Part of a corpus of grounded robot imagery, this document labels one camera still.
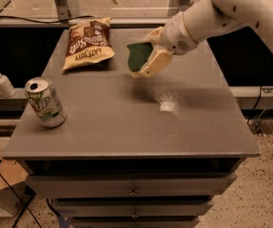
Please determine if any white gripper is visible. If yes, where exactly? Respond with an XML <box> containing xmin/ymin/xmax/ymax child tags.
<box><xmin>129</xmin><ymin>11</ymin><xmax>198</xmax><ymax>78</ymax></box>

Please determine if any green and yellow sponge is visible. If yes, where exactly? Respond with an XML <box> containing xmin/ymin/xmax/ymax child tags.
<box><xmin>127</xmin><ymin>43</ymin><xmax>153</xmax><ymax>72</ymax></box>

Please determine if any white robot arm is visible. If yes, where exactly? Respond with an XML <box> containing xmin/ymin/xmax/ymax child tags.
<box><xmin>127</xmin><ymin>0</ymin><xmax>273</xmax><ymax>77</ymax></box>

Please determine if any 7up soda can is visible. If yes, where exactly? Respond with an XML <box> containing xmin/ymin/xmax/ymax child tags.
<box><xmin>25</xmin><ymin>77</ymin><xmax>66</xmax><ymax>128</ymax></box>

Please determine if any yellow brown chip bag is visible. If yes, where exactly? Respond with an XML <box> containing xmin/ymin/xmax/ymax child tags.
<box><xmin>63</xmin><ymin>17</ymin><xmax>115</xmax><ymax>71</ymax></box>

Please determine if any grey drawer cabinet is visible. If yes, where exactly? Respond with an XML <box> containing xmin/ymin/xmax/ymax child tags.
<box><xmin>6</xmin><ymin>28</ymin><xmax>260</xmax><ymax>228</ymax></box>

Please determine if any white pump bottle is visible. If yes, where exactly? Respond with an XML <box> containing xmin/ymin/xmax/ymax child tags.
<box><xmin>0</xmin><ymin>73</ymin><xmax>16</xmax><ymax>98</ymax></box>

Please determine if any cardboard box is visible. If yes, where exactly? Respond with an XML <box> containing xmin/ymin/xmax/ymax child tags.
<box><xmin>0</xmin><ymin>160</ymin><xmax>28</xmax><ymax>218</ymax></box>

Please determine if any black cable behind table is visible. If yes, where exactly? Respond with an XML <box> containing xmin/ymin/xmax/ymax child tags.
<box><xmin>0</xmin><ymin>0</ymin><xmax>94</xmax><ymax>25</ymax></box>

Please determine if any black cable on floor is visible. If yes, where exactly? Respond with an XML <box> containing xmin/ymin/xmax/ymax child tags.
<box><xmin>0</xmin><ymin>142</ymin><xmax>44</xmax><ymax>228</ymax></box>

